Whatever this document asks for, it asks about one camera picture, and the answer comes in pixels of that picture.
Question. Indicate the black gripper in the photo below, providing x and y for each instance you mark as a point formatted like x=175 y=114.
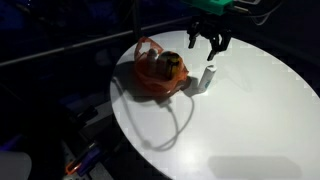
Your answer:
x=210 y=25

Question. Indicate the tall white-capped labelled bottle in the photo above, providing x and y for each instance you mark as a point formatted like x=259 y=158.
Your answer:
x=152 y=56

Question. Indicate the dark vertical pole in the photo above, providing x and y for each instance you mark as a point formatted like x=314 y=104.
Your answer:
x=135 y=18

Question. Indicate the orange plastic bag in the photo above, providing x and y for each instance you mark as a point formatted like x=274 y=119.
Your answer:
x=150 y=80

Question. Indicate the slim white bottle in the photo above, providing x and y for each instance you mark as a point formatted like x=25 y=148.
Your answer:
x=206 y=79

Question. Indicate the white rounded object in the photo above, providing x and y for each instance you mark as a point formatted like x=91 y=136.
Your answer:
x=15 y=166

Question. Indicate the long metal rail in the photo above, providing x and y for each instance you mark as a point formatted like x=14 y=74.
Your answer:
x=66 y=46

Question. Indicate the dark bottle with yellow cap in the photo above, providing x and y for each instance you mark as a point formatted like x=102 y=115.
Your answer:
x=170 y=65

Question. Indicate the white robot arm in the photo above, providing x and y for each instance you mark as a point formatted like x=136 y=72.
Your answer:
x=246 y=1

